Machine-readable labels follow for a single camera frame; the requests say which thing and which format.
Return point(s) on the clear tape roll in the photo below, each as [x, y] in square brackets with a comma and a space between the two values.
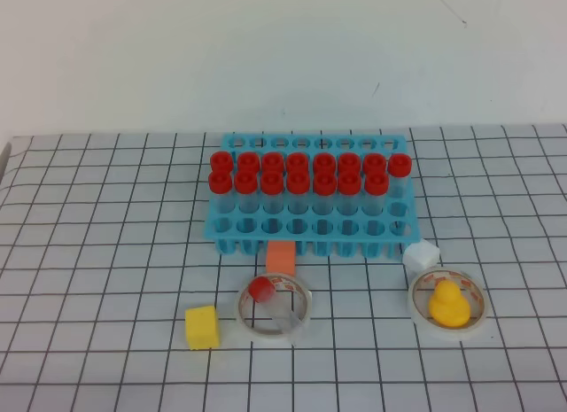
[296, 293]
[421, 289]

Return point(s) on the front row tube six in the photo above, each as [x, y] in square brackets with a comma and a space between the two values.
[349, 186]

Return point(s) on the front row tube two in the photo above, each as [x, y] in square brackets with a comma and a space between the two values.
[246, 185]

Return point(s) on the back row tube six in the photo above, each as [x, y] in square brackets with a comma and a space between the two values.
[349, 162]

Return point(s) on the row tube two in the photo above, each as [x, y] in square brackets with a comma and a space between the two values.
[248, 162]
[246, 185]

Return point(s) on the row tube three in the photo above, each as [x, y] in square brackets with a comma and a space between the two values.
[272, 191]
[272, 162]

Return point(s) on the left clear tape roll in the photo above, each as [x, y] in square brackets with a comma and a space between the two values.
[296, 293]

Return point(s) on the front row tube five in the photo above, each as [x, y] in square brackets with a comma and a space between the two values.
[325, 185]

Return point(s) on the back row tube four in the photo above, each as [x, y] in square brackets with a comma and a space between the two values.
[297, 162]

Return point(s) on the row tube five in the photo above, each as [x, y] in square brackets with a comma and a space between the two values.
[324, 163]
[325, 185]

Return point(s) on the back row tube eight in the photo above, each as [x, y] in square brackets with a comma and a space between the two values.
[399, 170]

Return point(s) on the blue test tube rack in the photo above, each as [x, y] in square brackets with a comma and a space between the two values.
[346, 235]

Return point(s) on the back row tube seven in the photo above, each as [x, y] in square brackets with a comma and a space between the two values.
[374, 163]

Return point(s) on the row tube seven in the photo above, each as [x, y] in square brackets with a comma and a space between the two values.
[374, 163]
[376, 185]

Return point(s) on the white foam cube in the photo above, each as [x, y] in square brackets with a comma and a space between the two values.
[421, 255]

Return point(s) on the row tube six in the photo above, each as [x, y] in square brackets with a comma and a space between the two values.
[349, 186]
[349, 162]

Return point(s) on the front row tube one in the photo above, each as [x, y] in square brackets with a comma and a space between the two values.
[221, 191]

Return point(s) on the back row tube five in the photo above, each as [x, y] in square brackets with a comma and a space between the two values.
[324, 163]

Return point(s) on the orange foam block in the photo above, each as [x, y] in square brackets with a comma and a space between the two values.
[281, 257]

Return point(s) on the front row tube three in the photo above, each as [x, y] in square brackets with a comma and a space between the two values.
[272, 191]

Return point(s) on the back row tube two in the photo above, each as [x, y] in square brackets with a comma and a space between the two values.
[248, 162]

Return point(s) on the row tube one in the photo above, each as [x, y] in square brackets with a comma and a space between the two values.
[222, 162]
[221, 191]

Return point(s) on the front row tube four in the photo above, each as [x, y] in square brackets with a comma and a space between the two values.
[298, 187]

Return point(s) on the back row tube three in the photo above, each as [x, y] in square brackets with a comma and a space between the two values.
[272, 162]

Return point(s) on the right clear tape roll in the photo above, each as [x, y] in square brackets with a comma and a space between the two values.
[421, 289]

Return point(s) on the row tube four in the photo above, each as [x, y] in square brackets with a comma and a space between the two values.
[298, 187]
[297, 162]

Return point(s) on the yellow rubber duck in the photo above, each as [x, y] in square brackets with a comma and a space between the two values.
[447, 305]

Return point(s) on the back row tube one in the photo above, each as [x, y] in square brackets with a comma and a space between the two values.
[222, 162]

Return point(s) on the front row tube seven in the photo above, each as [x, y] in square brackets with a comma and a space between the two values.
[376, 185]

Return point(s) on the yellow foam cube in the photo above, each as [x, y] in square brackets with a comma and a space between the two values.
[202, 329]

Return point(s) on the red capped test tube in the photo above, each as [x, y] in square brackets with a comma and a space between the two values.
[276, 306]

